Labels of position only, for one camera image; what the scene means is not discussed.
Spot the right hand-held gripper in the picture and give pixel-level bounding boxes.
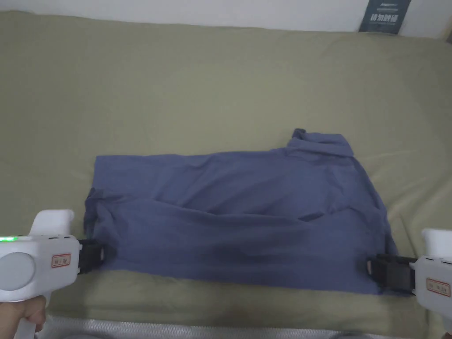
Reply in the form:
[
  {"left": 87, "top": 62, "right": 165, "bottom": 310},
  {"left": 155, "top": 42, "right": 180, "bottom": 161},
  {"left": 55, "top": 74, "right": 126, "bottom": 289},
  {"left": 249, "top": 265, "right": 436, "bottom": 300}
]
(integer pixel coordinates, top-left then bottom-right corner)
[{"left": 365, "top": 227, "right": 452, "bottom": 335}]

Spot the bed with pale green sheet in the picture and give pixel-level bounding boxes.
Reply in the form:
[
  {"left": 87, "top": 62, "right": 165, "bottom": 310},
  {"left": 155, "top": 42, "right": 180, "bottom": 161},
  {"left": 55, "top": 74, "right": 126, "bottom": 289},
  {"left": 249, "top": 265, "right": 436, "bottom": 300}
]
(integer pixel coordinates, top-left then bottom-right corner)
[{"left": 0, "top": 10, "right": 452, "bottom": 339}]

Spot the dark grey sign board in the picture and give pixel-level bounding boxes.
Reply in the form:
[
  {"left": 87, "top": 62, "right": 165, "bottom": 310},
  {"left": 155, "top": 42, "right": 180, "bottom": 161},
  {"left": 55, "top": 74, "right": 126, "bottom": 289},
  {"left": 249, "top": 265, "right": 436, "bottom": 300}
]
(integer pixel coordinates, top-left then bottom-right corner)
[{"left": 358, "top": 0, "right": 412, "bottom": 36}]

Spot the person's left hand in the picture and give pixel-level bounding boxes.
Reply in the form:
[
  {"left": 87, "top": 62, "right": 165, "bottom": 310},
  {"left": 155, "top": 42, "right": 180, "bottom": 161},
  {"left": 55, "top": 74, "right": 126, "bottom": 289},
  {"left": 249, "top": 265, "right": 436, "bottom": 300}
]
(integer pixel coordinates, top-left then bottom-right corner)
[{"left": 0, "top": 294, "right": 48, "bottom": 339}]

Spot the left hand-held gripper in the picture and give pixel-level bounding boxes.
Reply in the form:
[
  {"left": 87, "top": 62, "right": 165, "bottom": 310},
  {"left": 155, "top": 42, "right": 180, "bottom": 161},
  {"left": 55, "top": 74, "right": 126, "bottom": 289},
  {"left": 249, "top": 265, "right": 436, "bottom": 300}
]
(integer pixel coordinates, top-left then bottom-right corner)
[{"left": 0, "top": 209, "right": 118, "bottom": 339}]

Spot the dark blue shirt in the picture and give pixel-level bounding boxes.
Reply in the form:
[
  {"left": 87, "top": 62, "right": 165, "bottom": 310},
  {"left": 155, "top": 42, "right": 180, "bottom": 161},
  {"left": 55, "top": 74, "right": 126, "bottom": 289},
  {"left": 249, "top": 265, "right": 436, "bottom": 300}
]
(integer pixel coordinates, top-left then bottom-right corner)
[{"left": 83, "top": 128, "right": 400, "bottom": 296}]

